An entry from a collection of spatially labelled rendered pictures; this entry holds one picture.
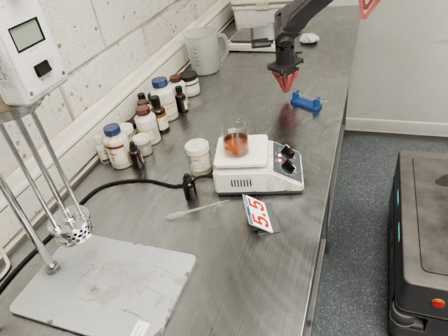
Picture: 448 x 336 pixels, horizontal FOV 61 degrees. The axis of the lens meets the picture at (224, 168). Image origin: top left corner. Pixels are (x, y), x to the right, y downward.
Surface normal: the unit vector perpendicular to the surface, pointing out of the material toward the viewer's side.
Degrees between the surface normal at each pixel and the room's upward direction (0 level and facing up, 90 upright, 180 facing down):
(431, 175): 0
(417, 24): 90
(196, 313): 0
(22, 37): 90
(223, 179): 90
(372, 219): 0
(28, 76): 90
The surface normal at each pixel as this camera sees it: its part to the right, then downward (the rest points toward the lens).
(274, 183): -0.10, 0.61
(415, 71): -0.32, 0.60
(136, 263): -0.12, -0.79
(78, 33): 0.94, 0.11
